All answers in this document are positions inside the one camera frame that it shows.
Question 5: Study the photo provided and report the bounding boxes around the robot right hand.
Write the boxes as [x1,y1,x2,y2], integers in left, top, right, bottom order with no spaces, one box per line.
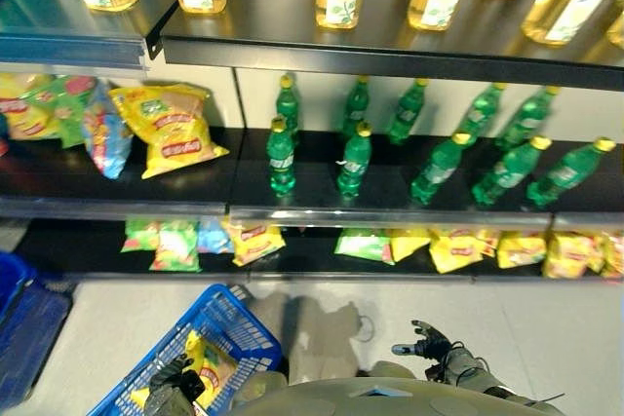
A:
[391,320,455,365]

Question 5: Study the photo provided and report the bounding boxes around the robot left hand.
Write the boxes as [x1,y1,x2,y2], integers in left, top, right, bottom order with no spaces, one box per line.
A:
[147,352,195,395]

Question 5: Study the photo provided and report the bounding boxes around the blue plastic shopping basket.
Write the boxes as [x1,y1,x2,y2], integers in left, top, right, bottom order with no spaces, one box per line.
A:
[86,283,284,416]
[0,249,75,411]

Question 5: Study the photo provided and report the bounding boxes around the grey robot torso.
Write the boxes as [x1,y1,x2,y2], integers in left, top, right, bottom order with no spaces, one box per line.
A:
[227,360,555,416]

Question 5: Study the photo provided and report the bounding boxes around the green chips bag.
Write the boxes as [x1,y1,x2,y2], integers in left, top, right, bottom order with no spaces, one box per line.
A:
[27,75,100,150]
[148,220,203,273]
[120,219,163,253]
[333,227,397,267]

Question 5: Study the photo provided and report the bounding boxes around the black metal shelf board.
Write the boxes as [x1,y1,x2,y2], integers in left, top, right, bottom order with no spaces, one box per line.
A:
[0,0,179,70]
[159,0,624,92]
[0,127,241,220]
[227,129,624,232]
[14,216,624,283]

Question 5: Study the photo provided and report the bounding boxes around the blue chips bag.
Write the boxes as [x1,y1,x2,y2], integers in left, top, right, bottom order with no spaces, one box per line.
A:
[81,78,135,180]
[196,217,236,255]

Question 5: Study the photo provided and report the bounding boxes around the green soda bottle yellow cap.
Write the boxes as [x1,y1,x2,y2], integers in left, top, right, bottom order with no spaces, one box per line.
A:
[340,75,371,139]
[409,131,477,206]
[386,77,431,146]
[493,85,562,151]
[454,81,509,144]
[526,136,617,208]
[471,134,553,207]
[265,115,297,199]
[274,73,300,144]
[336,121,373,200]

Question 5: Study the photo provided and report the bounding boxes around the large yellow chips bag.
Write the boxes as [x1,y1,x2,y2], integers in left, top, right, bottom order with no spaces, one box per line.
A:
[107,83,231,180]

